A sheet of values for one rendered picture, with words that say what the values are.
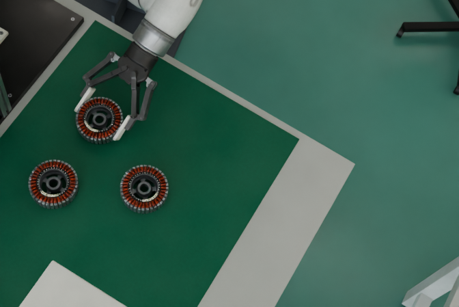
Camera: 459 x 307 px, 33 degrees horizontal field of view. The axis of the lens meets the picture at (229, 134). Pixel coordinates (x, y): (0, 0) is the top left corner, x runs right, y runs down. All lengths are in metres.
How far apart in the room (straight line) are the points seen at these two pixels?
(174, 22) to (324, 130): 1.14
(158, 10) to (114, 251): 0.56
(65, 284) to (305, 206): 0.75
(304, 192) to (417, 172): 1.01
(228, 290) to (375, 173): 1.13
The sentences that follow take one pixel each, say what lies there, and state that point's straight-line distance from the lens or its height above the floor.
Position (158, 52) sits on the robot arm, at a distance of 1.85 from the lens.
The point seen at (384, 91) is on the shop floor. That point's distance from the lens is 2.97.
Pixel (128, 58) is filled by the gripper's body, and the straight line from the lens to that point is 1.89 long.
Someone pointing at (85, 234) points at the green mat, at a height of 0.75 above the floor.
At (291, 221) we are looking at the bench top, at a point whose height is 0.75.
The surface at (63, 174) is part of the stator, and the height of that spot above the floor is 0.78.
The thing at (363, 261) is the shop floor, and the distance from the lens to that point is 2.71.
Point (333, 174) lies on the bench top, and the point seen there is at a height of 0.75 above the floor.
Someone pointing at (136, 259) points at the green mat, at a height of 0.75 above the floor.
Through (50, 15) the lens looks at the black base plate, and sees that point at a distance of 2.07.
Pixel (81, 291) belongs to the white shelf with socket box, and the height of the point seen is 1.20.
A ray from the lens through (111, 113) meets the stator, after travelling 1.91.
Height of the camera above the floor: 2.52
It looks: 66 degrees down
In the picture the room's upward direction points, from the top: 16 degrees clockwise
